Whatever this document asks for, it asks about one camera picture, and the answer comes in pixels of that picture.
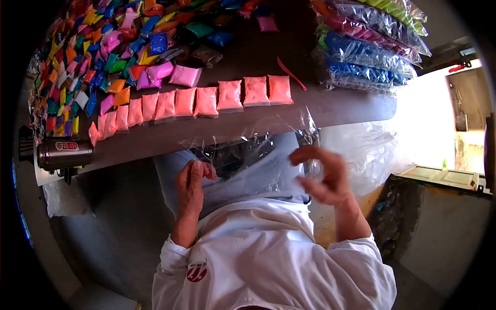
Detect person's left hand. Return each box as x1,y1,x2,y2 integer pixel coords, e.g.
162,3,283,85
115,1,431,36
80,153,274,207
177,160,218,222

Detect person's right hand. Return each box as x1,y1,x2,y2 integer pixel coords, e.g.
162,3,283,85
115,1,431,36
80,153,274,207
289,145,353,207

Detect person's left thumb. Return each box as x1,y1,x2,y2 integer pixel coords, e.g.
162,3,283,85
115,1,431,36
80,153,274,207
191,160,204,184

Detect person's right fingers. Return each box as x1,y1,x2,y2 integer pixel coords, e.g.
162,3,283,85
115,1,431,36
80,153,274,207
289,145,338,195

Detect clear plastic bag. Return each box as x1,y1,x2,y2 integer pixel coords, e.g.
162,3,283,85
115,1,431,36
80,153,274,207
178,108,323,196

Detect person's legs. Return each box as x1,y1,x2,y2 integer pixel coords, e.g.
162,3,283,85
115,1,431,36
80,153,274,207
154,132,313,218

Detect large clear plastic sheet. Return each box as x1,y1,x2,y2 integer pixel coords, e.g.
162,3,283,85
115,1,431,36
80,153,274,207
317,119,404,199

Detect row of salmon pink packets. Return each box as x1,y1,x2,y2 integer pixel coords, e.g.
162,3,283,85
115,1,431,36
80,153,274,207
88,75,295,147

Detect red plastic scoop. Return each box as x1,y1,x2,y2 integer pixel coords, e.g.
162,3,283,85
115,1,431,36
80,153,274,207
276,57,308,91

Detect person's body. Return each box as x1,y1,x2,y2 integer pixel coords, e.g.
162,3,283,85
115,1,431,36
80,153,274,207
152,198,398,310

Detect stack of large filled bags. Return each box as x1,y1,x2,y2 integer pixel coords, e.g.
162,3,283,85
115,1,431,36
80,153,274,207
311,0,433,94

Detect dark metal thermos flask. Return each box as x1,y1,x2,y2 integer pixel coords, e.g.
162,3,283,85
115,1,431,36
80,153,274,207
36,138,95,172

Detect white plastic sack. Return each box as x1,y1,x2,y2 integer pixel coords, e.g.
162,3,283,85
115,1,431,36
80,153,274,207
42,179,96,219

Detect stained grey cabinet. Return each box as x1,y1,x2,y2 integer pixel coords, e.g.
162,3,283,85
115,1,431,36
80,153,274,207
367,164,493,297

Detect pile of mixed colourful packets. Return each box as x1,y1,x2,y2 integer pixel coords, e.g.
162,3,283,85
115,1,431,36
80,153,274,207
29,0,280,141

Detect black ribbed device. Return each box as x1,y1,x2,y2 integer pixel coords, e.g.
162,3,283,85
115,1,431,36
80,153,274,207
18,126,38,162

